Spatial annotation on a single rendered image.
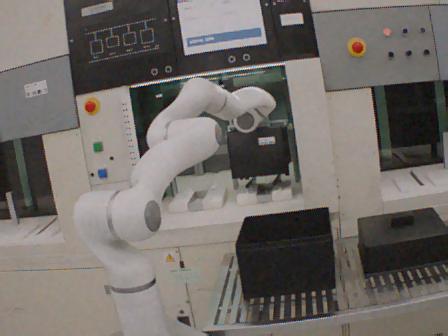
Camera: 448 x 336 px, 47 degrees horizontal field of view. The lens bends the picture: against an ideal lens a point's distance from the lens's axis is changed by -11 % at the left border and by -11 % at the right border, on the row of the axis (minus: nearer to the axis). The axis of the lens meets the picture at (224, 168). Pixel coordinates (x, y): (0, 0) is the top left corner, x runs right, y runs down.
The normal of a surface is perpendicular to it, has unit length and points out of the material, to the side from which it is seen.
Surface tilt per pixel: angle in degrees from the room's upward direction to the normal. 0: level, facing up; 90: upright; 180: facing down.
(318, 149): 90
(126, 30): 90
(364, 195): 90
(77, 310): 90
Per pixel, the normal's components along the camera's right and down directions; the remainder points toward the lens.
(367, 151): -0.11, 0.22
